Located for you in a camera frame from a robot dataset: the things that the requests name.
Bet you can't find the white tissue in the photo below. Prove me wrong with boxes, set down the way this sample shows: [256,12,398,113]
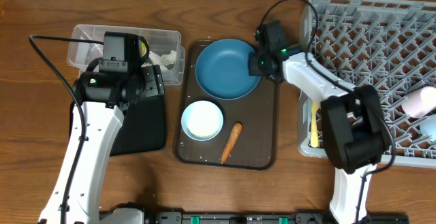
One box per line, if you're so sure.
[141,50,176,71]

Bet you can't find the yellow green snack wrapper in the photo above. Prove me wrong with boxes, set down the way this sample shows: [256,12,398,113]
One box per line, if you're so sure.
[140,42,147,57]

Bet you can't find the dark blue plate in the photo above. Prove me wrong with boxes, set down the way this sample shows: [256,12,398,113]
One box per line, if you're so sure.
[195,39,260,100]

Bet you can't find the light blue rice bowl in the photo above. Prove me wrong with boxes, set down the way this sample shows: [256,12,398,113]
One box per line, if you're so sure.
[181,100,223,141]

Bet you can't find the orange carrot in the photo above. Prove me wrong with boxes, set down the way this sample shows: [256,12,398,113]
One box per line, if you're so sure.
[220,122,243,164]

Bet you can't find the yellow plastic spoon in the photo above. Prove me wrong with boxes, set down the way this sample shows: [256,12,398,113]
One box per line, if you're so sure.
[310,101,320,148]

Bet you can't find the pink white cup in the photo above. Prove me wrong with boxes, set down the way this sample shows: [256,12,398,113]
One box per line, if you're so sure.
[401,86,435,118]

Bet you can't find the light blue cup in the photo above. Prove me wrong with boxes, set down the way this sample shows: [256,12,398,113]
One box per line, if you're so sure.
[420,114,436,141]

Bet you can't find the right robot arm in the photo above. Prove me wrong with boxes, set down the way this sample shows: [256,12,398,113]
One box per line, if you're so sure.
[248,21,390,223]

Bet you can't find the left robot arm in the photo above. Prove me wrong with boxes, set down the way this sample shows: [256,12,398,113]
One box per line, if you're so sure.
[38,65,166,223]

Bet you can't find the clear plastic waste bin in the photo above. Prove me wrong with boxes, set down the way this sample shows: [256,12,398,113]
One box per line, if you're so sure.
[67,24,185,85]

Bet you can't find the grey dishwasher rack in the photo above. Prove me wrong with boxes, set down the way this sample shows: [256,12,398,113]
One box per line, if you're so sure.
[300,0,435,168]

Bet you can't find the brown serving tray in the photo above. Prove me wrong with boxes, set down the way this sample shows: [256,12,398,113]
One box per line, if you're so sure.
[174,40,279,170]

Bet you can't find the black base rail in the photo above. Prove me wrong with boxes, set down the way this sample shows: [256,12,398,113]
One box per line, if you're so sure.
[98,206,409,224]

